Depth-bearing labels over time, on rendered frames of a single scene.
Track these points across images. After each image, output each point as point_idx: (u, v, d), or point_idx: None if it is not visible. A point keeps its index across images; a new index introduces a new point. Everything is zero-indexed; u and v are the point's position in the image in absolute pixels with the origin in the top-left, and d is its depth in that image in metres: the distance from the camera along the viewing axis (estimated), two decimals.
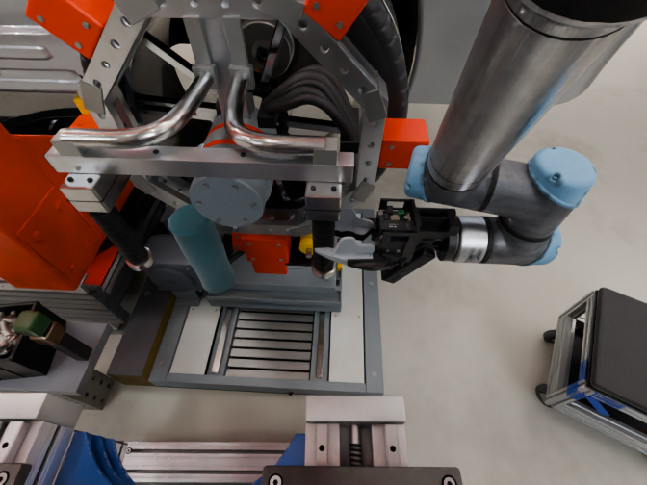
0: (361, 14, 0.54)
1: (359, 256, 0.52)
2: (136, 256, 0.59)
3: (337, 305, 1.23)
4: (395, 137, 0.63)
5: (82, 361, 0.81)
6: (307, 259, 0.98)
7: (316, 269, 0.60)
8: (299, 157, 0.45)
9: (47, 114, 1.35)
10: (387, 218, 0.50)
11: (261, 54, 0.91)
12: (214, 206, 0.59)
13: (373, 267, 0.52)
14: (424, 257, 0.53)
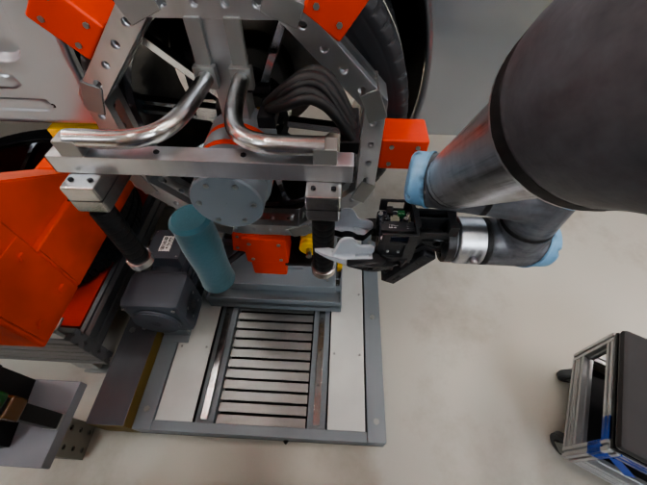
0: (361, 14, 0.54)
1: (359, 256, 0.52)
2: (136, 256, 0.59)
3: (337, 305, 1.23)
4: (395, 137, 0.64)
5: (50, 429, 0.72)
6: (307, 259, 0.98)
7: (316, 269, 0.60)
8: (299, 157, 0.45)
9: (26, 136, 1.26)
10: (387, 219, 0.50)
11: None
12: (214, 206, 0.59)
13: (373, 268, 0.52)
14: (424, 258, 0.53)
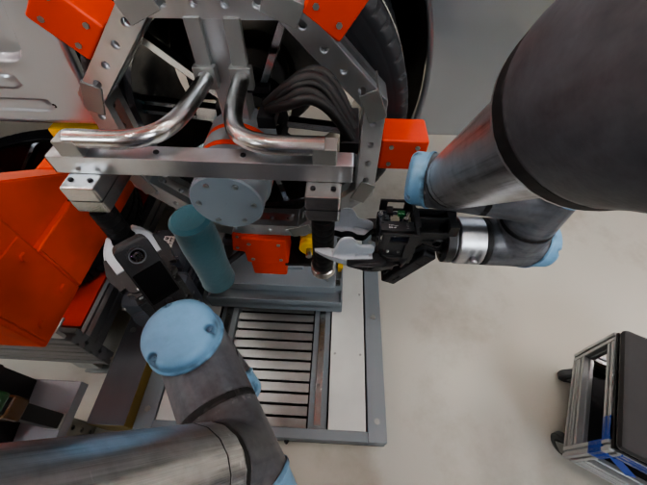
0: (361, 15, 0.54)
1: (359, 256, 0.52)
2: None
3: (338, 305, 1.23)
4: (395, 137, 0.64)
5: (51, 429, 0.73)
6: (307, 259, 0.98)
7: (316, 269, 0.60)
8: (299, 157, 0.45)
9: (27, 136, 1.26)
10: (387, 219, 0.50)
11: None
12: (214, 206, 0.59)
13: (373, 268, 0.52)
14: (424, 258, 0.53)
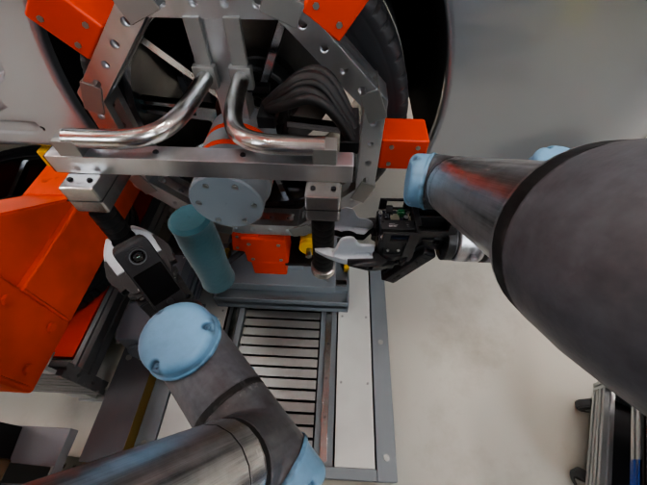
0: (361, 14, 0.54)
1: (359, 256, 0.52)
2: None
3: (345, 305, 1.23)
4: (395, 137, 0.63)
5: None
6: (307, 259, 0.98)
7: (316, 269, 0.60)
8: (299, 157, 0.45)
9: (18, 152, 1.20)
10: (387, 218, 0.50)
11: (255, 103, 0.77)
12: (214, 206, 0.59)
13: (373, 267, 0.52)
14: (424, 256, 0.53)
